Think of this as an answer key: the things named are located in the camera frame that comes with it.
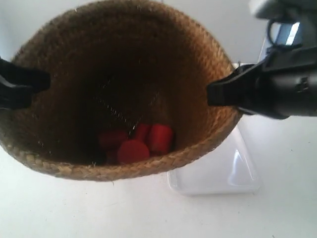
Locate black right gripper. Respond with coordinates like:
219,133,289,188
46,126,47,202
207,47,317,119

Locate brown woven wicker basket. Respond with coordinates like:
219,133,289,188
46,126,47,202
0,0,241,181

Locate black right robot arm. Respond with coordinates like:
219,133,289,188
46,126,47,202
207,0,317,119

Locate red plastic cup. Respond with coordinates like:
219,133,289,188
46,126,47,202
148,124,174,154
98,130,129,150
133,123,152,144

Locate red cylindrical blocks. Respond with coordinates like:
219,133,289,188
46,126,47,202
117,140,150,164

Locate white rectangular plastic tray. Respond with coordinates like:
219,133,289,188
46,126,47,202
167,126,261,196

